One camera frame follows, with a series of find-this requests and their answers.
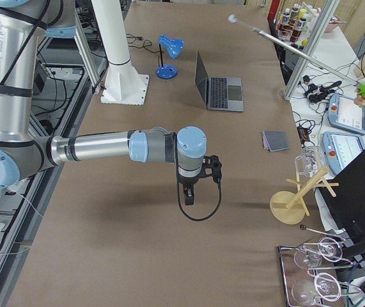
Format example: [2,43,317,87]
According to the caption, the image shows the clear glass mug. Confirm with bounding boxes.
[295,146,327,178]

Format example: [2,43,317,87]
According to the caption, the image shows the wooden mug tree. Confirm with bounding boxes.
[270,166,339,224]

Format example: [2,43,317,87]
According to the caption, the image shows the grey laptop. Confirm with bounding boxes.
[194,51,244,113]

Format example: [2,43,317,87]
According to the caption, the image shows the black lamp cable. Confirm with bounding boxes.
[126,32,161,60]

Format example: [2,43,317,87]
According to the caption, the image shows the blue desk lamp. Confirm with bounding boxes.
[156,35,185,79]

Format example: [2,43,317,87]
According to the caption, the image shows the upper teach pendant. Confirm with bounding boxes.
[327,93,365,136]

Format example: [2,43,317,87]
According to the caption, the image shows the aluminium frame post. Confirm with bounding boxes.
[284,0,339,100]

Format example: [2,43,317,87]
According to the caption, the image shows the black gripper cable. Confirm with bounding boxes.
[175,153,222,222]

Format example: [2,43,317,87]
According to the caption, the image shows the metal glass rack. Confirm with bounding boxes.
[278,224,363,306]

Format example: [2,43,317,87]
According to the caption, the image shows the teach pendant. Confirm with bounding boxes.
[322,132,365,175]
[327,93,365,136]

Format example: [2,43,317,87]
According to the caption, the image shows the lower wine glass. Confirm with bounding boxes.
[291,272,341,306]

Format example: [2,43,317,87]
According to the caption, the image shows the pink bowl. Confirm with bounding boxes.
[325,15,346,33]

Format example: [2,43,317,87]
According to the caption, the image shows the grey folded cloth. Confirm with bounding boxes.
[261,131,290,152]

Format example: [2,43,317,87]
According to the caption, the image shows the lower teach pendant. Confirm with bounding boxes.
[322,132,365,175]

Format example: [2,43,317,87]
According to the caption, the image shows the long metal reacher stick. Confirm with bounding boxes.
[228,13,361,86]

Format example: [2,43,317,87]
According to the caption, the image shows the black monitor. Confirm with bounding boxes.
[319,150,365,259]

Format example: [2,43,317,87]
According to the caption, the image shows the bottles in rack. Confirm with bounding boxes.
[276,2,320,49]

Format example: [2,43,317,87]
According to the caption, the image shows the upper wine glass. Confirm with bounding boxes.
[293,237,342,270]

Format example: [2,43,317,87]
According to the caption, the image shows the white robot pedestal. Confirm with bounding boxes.
[92,0,150,106]

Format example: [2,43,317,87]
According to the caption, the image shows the wine glass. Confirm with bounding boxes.
[291,272,341,306]
[293,237,342,270]

